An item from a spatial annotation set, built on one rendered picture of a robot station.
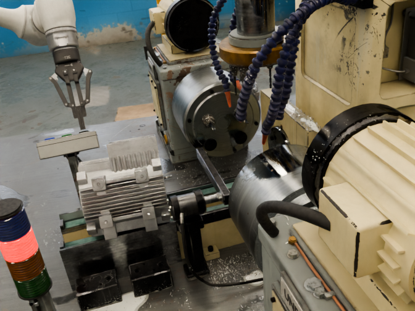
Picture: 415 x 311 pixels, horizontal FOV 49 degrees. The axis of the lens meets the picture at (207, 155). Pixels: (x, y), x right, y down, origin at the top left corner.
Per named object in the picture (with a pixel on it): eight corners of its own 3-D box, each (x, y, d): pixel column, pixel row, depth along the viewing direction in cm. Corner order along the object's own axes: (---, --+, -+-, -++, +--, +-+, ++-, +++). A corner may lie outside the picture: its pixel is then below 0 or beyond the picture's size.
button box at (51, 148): (100, 147, 141) (96, 130, 141) (99, 147, 134) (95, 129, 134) (42, 159, 138) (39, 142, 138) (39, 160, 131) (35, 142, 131)
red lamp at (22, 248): (39, 237, 86) (32, 217, 84) (37, 257, 81) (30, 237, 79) (5, 245, 85) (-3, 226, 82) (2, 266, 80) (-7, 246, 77)
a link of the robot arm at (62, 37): (75, 24, 132) (79, 45, 132) (77, 33, 141) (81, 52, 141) (42, 29, 130) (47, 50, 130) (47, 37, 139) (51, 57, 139)
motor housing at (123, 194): (168, 213, 128) (156, 145, 126) (173, 229, 109) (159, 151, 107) (96, 227, 126) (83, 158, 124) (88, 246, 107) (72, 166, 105)
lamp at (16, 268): (45, 255, 88) (39, 237, 86) (44, 276, 83) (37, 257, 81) (12, 263, 87) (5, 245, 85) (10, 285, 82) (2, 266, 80)
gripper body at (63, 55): (48, 50, 131) (55, 82, 132) (78, 45, 133) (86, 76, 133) (52, 55, 139) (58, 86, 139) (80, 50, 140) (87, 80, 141)
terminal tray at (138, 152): (159, 160, 122) (154, 134, 122) (160, 165, 112) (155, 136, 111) (114, 168, 121) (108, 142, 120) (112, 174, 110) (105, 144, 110)
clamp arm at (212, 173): (234, 203, 110) (205, 155, 131) (233, 192, 108) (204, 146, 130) (220, 207, 109) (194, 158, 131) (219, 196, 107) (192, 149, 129)
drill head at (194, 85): (231, 111, 177) (225, 48, 165) (267, 153, 146) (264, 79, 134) (167, 124, 172) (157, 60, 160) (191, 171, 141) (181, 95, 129)
